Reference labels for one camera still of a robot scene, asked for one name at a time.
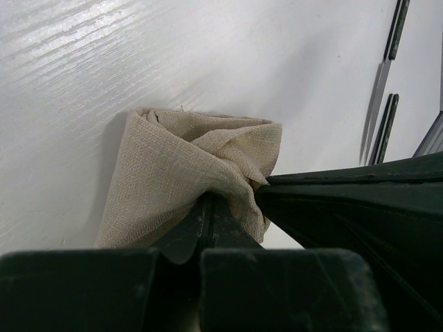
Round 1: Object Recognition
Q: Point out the steel knife black handle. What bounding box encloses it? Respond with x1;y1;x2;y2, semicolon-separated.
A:
360;0;410;165

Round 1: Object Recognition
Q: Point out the beige cloth napkin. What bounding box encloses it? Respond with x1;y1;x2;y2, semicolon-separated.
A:
95;109;282;248

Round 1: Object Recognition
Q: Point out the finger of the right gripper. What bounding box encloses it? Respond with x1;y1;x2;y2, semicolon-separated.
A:
255;153;442;331

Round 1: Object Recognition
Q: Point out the aluminium front rail frame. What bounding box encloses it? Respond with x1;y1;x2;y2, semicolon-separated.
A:
413;111;443;157

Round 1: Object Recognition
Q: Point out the steel fork black handle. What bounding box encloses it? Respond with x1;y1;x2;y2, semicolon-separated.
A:
369;93;399;165

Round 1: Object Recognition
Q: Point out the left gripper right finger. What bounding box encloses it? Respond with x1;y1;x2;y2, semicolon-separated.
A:
206;199;262;249

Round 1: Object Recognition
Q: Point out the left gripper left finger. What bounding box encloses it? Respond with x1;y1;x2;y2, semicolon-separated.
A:
151;195;212;265

